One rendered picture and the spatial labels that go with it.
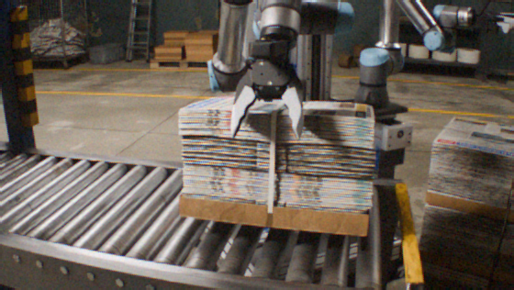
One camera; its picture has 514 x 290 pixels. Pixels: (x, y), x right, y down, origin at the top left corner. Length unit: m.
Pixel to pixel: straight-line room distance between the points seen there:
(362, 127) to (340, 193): 0.13
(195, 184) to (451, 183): 0.92
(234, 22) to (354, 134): 0.71
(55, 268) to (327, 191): 0.56
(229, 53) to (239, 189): 0.70
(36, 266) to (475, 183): 1.28
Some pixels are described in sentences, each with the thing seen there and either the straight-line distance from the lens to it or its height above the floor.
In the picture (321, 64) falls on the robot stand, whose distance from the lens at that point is 1.83.
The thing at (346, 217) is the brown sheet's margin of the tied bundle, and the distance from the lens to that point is 0.86.
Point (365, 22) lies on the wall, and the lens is 7.97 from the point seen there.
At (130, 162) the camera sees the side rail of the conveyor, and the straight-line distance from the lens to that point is 1.37.
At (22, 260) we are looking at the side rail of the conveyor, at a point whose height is 0.77.
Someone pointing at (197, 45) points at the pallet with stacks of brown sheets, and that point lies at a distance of 7.38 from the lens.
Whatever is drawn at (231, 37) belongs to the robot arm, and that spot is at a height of 1.14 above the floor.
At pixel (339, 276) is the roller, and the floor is 0.80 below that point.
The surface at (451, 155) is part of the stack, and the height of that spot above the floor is 0.79.
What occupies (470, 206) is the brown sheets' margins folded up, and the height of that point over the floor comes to 0.63.
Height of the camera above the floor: 1.29
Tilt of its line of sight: 19 degrees down
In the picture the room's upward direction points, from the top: straight up
